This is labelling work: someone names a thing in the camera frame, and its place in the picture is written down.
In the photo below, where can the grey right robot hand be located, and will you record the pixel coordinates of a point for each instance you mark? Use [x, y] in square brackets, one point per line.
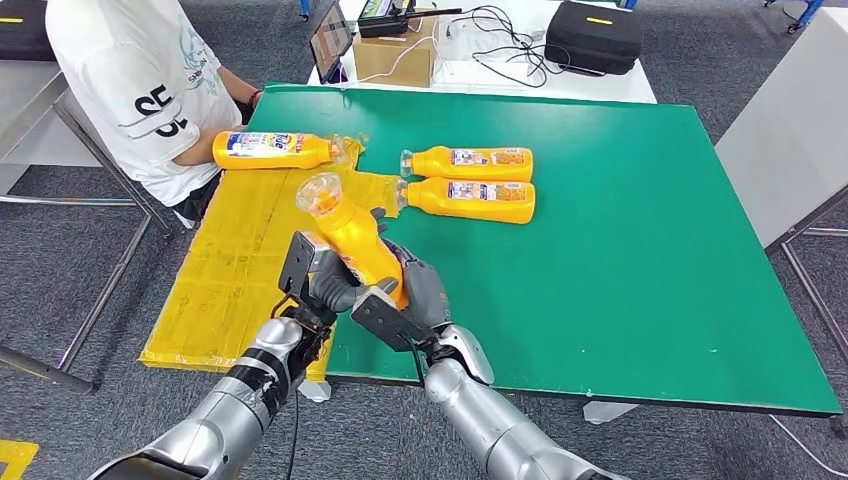
[427, 291]

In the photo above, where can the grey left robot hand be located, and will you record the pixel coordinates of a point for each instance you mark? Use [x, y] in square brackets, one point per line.
[334, 288]

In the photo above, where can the orange detergent bottle clear cap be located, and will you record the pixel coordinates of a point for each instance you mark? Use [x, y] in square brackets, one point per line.
[437, 199]
[318, 152]
[351, 232]
[437, 164]

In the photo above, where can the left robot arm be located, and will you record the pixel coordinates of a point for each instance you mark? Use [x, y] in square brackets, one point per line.
[218, 417]

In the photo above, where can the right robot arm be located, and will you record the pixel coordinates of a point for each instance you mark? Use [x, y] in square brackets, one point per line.
[490, 430]

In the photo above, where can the person's right forearm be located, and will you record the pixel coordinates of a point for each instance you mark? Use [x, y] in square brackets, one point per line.
[199, 154]

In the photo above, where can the person's left forearm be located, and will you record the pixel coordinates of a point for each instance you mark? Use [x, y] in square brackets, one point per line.
[238, 86]

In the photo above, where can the white table leg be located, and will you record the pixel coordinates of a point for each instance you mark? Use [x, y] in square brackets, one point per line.
[609, 412]
[314, 391]

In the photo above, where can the yellow taped cardboard sheet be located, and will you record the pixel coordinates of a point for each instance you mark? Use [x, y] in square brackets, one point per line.
[232, 265]

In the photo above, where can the green table mat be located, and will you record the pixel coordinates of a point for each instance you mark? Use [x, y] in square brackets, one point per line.
[629, 265]

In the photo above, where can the brown cardboard box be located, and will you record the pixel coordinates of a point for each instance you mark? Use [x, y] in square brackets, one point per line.
[391, 63]

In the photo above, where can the black tablet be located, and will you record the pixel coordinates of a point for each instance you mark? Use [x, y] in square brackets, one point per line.
[331, 40]

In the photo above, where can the clear plastic box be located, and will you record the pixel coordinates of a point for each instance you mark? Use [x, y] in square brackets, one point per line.
[457, 40]

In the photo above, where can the black handheld device with antenna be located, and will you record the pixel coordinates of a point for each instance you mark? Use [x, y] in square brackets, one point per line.
[381, 25]

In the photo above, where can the white table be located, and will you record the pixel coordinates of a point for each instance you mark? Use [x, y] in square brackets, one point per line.
[616, 89]

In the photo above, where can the black carrying case yellow label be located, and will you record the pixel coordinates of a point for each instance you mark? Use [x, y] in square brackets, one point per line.
[26, 36]
[595, 41]

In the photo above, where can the person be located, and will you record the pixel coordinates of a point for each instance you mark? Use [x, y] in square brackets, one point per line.
[132, 53]

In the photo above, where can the grey side table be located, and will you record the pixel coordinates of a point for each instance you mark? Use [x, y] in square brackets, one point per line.
[782, 132]

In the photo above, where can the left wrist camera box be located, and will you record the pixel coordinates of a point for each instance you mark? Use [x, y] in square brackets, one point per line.
[298, 265]

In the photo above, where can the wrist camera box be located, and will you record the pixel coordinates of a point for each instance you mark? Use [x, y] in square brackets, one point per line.
[387, 321]
[298, 265]

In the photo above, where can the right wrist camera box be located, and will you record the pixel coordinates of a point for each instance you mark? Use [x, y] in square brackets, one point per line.
[387, 321]

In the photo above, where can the steel frame table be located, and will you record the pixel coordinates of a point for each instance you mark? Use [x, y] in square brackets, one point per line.
[26, 126]

